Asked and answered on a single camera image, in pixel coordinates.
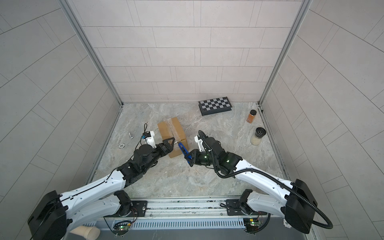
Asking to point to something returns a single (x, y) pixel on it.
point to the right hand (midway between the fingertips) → (184, 161)
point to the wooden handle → (91, 233)
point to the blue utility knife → (186, 153)
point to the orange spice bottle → (251, 116)
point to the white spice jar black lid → (256, 140)
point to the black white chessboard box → (214, 106)
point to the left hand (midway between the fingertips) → (175, 141)
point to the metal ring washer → (121, 145)
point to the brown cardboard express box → (173, 128)
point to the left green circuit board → (122, 226)
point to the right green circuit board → (252, 224)
